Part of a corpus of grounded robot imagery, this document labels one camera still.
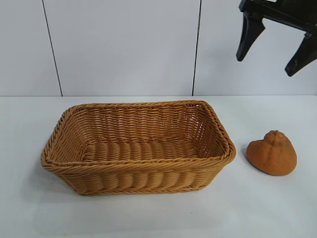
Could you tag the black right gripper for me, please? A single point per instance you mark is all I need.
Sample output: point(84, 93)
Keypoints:
point(284, 12)

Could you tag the brown woven wicker basket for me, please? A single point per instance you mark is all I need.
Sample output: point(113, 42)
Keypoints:
point(138, 178)

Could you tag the orange-brown bread bun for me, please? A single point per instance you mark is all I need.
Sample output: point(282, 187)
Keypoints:
point(270, 156)

